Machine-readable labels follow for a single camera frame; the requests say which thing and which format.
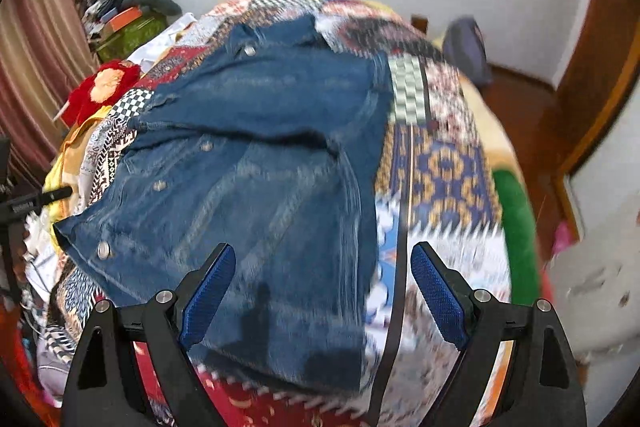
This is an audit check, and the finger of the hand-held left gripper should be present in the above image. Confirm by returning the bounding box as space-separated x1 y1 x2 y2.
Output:
36 186 74 208

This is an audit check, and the white door with stickers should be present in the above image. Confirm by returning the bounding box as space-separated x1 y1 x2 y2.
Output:
542 97 640 410

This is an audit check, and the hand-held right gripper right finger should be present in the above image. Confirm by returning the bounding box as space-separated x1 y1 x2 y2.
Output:
410 241 587 427

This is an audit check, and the blue denim jacket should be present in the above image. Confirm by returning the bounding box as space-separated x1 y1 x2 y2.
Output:
52 14 397 399

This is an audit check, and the green patterned box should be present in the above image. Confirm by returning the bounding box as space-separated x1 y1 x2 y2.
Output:
94 14 169 64

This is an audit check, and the patchwork printed blanket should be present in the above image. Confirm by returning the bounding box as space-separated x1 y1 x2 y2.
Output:
30 0 517 427

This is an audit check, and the white cloth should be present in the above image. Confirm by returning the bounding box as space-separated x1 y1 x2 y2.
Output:
127 11 199 68

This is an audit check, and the red cloth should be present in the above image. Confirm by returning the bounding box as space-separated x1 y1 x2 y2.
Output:
0 297 63 427

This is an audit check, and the red and yellow plush garment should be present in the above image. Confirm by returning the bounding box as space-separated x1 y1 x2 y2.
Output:
62 60 144 128

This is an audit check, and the green cloth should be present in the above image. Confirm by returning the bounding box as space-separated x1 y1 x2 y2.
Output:
492 169 543 309

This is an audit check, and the grey backpack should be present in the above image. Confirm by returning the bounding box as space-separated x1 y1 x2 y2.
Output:
442 15 494 88

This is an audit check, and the orange box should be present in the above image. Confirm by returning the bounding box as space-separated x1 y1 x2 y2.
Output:
107 5 144 33

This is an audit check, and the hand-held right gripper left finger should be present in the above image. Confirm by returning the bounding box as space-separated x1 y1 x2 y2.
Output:
60 242 237 427

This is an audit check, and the striped red beige curtain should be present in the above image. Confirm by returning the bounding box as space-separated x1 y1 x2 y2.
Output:
0 0 103 190

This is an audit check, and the wooden door frame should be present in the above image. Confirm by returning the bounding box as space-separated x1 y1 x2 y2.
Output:
549 0 640 180

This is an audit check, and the yellow cloth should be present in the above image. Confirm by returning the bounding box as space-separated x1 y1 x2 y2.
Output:
44 106 117 219

